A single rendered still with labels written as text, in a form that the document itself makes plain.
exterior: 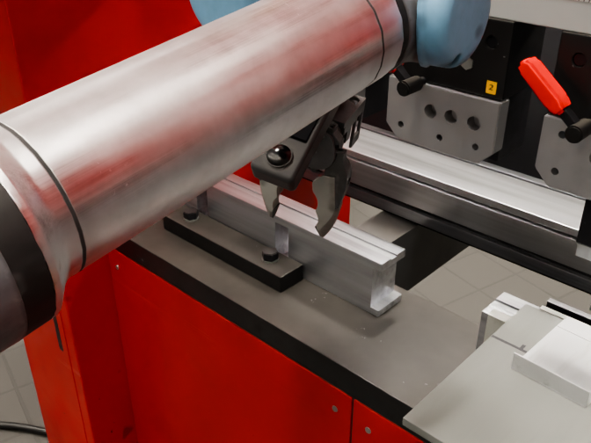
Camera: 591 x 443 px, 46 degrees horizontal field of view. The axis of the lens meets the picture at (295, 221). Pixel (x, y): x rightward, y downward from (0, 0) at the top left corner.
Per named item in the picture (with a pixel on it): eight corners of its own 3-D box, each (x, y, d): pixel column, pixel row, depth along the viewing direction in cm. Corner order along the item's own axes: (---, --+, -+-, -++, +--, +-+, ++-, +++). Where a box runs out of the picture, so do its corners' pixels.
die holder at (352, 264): (170, 209, 133) (165, 164, 129) (194, 199, 137) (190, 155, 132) (377, 317, 104) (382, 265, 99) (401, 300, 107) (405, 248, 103)
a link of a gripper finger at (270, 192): (291, 196, 84) (317, 141, 78) (268, 222, 80) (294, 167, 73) (269, 183, 84) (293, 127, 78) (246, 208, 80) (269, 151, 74)
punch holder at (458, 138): (384, 134, 88) (393, 1, 80) (422, 116, 93) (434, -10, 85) (490, 168, 79) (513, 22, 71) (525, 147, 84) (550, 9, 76)
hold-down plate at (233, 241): (163, 228, 127) (162, 214, 125) (186, 218, 130) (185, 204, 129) (280, 294, 109) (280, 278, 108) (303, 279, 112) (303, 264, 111)
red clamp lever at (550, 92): (524, 57, 67) (586, 137, 66) (543, 48, 70) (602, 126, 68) (511, 68, 69) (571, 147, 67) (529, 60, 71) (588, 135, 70)
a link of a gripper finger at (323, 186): (361, 216, 81) (354, 148, 76) (341, 246, 77) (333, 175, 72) (336, 213, 82) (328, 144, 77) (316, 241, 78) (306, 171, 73)
